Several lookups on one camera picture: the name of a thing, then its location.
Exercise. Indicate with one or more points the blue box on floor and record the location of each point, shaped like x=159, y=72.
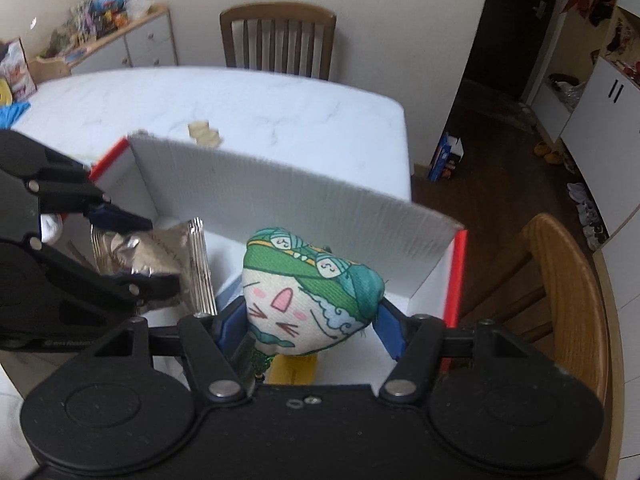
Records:
x=445, y=157

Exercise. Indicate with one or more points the printed cardboard box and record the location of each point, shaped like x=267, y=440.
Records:
x=17, y=72

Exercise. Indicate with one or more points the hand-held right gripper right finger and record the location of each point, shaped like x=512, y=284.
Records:
x=387, y=332

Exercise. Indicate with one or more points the pile of small toys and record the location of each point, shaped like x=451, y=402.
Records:
x=90, y=22

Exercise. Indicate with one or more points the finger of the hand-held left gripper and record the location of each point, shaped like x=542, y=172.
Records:
x=155, y=287
x=120, y=219

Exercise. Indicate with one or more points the silver foil snack packet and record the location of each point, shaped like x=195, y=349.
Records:
x=165, y=255

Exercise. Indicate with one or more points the white cardboard box red outside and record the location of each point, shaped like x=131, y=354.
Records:
x=300, y=195

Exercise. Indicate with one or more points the dark brown wooden chair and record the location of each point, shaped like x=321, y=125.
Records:
x=277, y=35

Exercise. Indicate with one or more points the yellow flat box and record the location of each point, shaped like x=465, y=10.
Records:
x=295, y=371

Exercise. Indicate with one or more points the yellow slippers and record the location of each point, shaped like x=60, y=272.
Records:
x=547, y=154

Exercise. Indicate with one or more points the green and white cartoon plush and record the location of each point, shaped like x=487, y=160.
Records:
x=310, y=290

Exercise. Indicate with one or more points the row of white shoes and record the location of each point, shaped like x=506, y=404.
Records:
x=587, y=212

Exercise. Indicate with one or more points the blue cloth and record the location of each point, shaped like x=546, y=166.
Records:
x=12, y=114

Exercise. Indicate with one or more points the dark door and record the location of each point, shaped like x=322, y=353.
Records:
x=505, y=25

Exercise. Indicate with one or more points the white cabinet with wooden top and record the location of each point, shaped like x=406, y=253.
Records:
x=150, y=40

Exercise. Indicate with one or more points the light brown wooden chair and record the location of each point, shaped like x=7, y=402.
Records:
x=575, y=280

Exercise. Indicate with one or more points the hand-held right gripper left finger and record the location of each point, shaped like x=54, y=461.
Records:
x=229, y=332

